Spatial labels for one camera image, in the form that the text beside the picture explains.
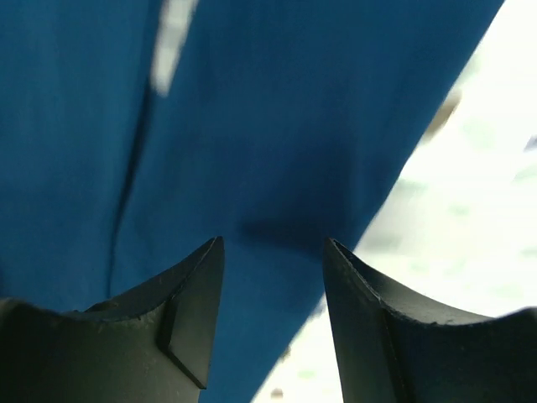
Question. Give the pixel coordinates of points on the blue Mickey Mouse t-shirt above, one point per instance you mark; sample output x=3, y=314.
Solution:
x=287, y=122

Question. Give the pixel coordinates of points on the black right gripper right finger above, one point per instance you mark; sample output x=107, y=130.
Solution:
x=394, y=344

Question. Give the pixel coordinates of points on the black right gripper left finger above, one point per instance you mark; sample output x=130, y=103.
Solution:
x=152, y=343

